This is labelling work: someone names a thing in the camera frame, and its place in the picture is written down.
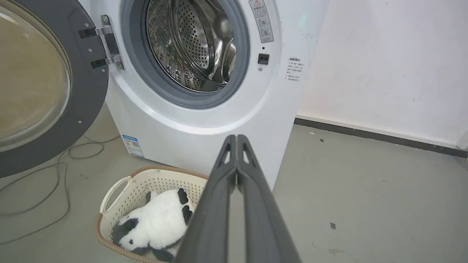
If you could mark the round grey washing machine door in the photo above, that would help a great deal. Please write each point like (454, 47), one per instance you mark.
(47, 84)

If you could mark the white front-load washing machine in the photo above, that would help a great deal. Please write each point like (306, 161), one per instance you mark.
(204, 109)

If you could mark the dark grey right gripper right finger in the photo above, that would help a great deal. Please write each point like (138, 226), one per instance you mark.
(263, 219)

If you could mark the cream perforated laundry basket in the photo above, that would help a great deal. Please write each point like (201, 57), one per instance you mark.
(146, 186)

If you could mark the black and white panda plush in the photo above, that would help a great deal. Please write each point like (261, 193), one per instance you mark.
(157, 223)

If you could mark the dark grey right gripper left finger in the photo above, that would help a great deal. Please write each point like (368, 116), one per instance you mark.
(210, 219)

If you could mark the metal door hinge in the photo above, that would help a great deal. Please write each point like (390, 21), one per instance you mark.
(109, 42)

